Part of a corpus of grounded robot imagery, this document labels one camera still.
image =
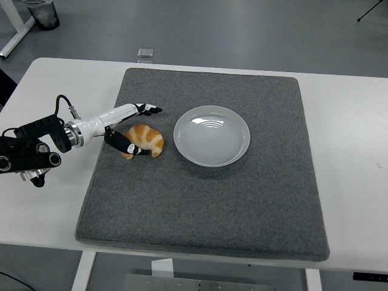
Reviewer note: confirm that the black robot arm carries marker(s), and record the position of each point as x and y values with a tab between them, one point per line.
33	151

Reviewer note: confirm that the black table control panel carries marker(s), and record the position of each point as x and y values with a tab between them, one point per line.
369	276

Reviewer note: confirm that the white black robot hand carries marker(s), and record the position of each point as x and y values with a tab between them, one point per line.
103	119

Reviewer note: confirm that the black mesh waste bin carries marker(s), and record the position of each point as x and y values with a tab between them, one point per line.
44	15

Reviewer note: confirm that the round white plate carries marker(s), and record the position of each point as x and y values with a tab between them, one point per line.
211	136

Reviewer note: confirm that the metal floor socket cover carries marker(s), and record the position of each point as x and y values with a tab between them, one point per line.
145	52

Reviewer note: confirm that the golden croissant bread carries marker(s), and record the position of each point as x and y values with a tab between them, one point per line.
148	136

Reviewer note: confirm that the black tripod leg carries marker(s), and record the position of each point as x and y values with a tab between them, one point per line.
371	10

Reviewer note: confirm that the white table leg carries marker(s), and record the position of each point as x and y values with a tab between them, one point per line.
313	280
83	272

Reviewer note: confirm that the white paper label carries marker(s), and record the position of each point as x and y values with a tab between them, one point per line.
162	268

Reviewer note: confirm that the white table leg frame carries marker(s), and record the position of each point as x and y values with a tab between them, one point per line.
15	30

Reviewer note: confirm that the grey felt mat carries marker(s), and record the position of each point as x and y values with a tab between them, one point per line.
197	206

